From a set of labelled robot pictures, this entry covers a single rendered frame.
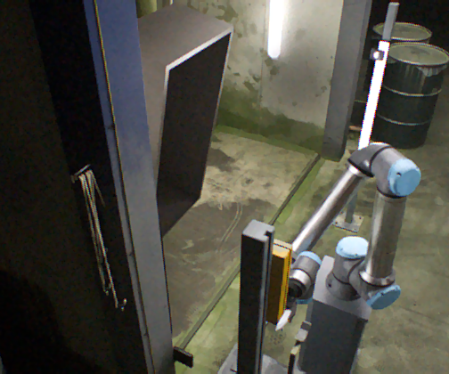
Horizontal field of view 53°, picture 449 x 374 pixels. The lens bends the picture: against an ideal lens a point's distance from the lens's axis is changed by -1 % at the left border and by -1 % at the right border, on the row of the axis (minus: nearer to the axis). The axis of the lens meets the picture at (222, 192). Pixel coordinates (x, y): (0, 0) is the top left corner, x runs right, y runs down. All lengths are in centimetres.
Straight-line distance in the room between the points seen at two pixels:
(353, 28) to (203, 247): 206
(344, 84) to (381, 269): 237
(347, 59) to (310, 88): 43
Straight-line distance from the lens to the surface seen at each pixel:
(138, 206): 146
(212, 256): 324
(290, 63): 415
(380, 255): 189
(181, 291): 303
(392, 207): 172
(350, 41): 393
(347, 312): 222
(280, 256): 110
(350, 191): 177
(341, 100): 411
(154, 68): 196
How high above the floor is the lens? 232
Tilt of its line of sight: 37 degrees down
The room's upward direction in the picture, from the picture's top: straight up
